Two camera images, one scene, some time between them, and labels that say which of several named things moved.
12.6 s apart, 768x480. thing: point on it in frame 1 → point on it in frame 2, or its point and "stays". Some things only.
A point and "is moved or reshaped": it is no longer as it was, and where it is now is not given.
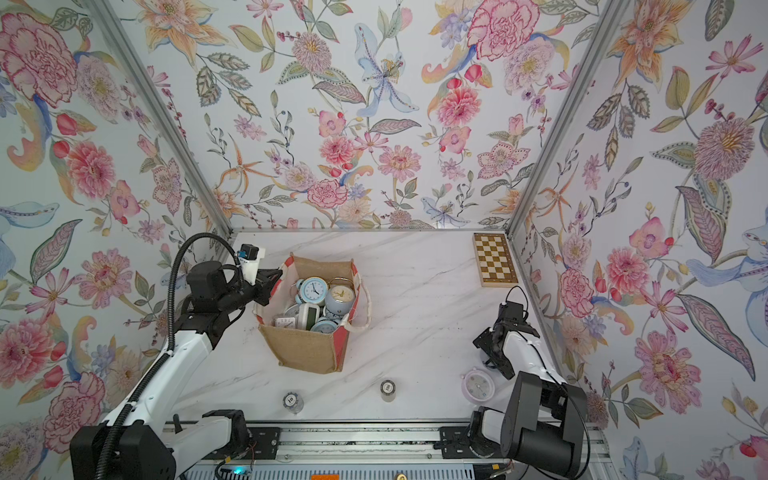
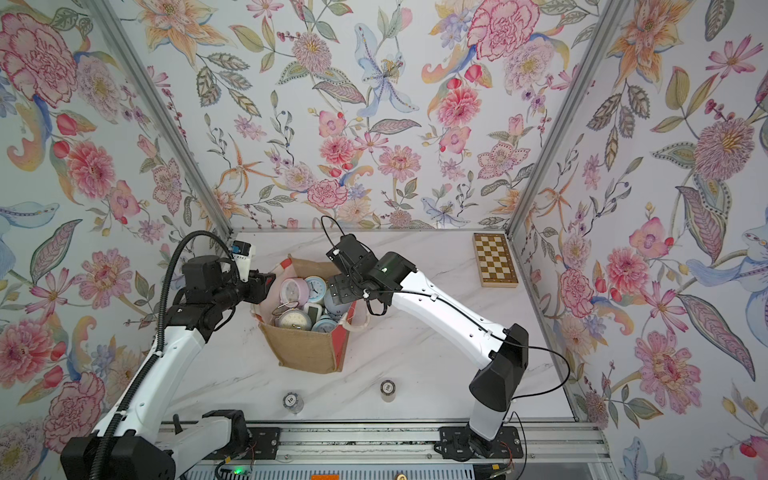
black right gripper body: x=493 y=332 → x=342 y=287
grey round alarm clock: x=340 y=296 stays
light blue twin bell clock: x=313 y=289 stays
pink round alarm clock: x=477 y=386 is moved or reshaped
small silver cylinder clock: x=293 y=402 stays
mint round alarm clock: x=324 y=326 stays
